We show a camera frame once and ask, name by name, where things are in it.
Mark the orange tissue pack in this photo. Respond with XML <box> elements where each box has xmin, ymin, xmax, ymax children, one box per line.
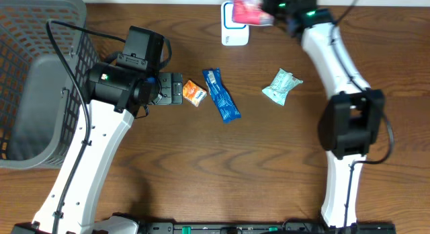
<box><xmin>183</xmin><ymin>80</ymin><xmax>207</xmax><ymax>107</ymax></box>

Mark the blue snack bar wrapper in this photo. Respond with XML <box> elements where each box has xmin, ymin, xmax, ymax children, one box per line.
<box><xmin>202</xmin><ymin>68</ymin><xmax>241</xmax><ymax>124</ymax></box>

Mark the mint green snack packet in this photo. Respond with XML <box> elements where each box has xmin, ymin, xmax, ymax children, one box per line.
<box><xmin>262</xmin><ymin>68</ymin><xmax>303</xmax><ymax>106</ymax></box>

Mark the white barcode scanner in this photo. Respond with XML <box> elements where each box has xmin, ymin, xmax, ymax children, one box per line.
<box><xmin>220</xmin><ymin>1</ymin><xmax>250</xmax><ymax>46</ymax></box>

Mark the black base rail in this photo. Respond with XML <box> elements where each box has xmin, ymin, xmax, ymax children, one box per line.
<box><xmin>79</xmin><ymin>220</ymin><xmax>397</xmax><ymax>234</ymax></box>

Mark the purple snack package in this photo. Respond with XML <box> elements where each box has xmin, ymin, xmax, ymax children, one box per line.
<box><xmin>232</xmin><ymin>0</ymin><xmax>274</xmax><ymax>26</ymax></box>

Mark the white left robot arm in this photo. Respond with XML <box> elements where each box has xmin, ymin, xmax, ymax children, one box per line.
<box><xmin>12</xmin><ymin>26</ymin><xmax>182</xmax><ymax>233</ymax></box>

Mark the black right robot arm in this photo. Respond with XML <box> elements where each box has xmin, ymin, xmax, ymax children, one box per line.
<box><xmin>261</xmin><ymin>0</ymin><xmax>386</xmax><ymax>233</ymax></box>

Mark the grey plastic mesh basket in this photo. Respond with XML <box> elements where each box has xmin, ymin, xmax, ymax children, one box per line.
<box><xmin>1</xmin><ymin>0</ymin><xmax>87</xmax><ymax>169</ymax></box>

